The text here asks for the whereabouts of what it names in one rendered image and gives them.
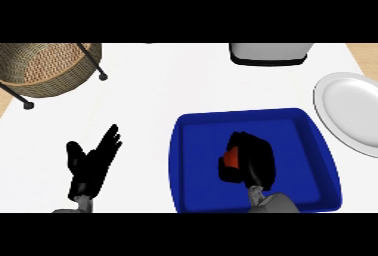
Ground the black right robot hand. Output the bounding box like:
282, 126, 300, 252
217, 131, 277, 192

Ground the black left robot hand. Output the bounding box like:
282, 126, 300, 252
65, 123, 124, 201

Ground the red bell pepper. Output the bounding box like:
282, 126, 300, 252
223, 146, 242, 170

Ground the blue tray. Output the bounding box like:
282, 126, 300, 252
167, 107, 344, 214

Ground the white plate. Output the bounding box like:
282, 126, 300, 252
311, 71, 378, 159

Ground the wicker basket with black legs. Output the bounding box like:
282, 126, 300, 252
0, 42, 109, 111

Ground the grey appliance with black base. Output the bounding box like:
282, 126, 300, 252
227, 42, 314, 67

